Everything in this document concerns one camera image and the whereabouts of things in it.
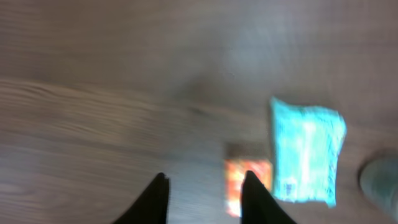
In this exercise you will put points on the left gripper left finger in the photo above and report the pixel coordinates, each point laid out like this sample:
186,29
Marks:
151,207

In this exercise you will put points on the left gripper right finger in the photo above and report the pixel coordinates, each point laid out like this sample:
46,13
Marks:
258,205

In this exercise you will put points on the orange snack packet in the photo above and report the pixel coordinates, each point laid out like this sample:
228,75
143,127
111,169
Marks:
235,171

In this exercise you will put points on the teal tissue packet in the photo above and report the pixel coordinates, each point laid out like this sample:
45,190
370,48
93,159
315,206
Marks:
307,142

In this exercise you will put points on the green lid jar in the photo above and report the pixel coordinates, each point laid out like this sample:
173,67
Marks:
378,182

